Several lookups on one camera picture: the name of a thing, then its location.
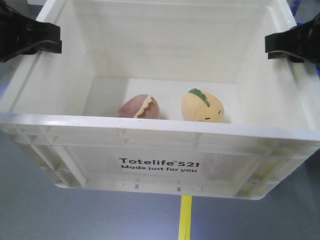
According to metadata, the pink plush egg toy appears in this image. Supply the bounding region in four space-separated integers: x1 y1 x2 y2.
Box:
116 94 160 119

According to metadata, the yellow floor tape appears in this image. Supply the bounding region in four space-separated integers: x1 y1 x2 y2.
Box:
178 195 193 240

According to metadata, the blue storage bin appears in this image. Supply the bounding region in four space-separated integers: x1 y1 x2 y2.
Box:
290 0 320 73

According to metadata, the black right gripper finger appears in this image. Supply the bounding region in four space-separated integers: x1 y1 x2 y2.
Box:
265 26 305 63

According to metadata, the white plastic tote box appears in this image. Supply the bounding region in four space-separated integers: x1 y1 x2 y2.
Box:
0 0 320 200

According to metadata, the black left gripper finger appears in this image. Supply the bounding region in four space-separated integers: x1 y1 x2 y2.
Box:
0 4 62 63

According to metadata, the yellow plush leaf toy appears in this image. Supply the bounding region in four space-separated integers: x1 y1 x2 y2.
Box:
181 88 225 123

